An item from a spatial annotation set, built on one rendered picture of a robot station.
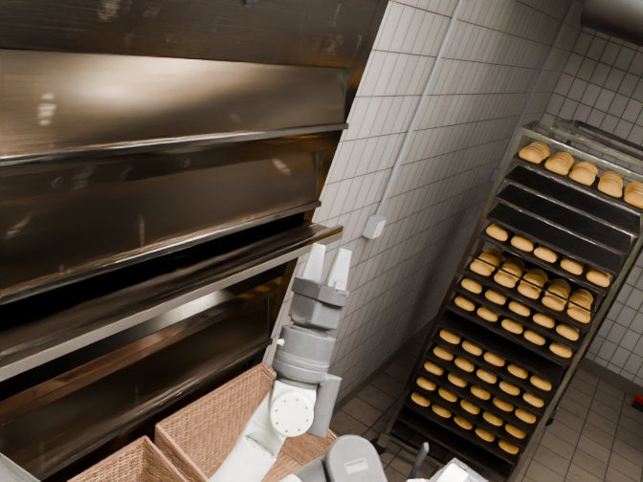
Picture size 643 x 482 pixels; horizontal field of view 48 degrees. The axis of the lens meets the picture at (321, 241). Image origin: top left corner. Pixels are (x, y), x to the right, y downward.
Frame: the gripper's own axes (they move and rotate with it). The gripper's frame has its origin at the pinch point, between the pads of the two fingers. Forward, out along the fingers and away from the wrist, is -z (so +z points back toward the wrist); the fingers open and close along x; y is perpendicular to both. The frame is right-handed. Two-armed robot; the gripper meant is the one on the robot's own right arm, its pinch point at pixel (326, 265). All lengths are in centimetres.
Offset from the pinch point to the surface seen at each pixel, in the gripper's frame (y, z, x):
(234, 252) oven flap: -16, 2, -75
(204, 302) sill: -19, 18, -94
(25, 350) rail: 36, 26, -26
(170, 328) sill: -8, 26, -82
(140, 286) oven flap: 11, 15, -55
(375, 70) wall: -55, -64, -96
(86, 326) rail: 25.5, 21.9, -33.7
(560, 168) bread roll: -169, -67, -120
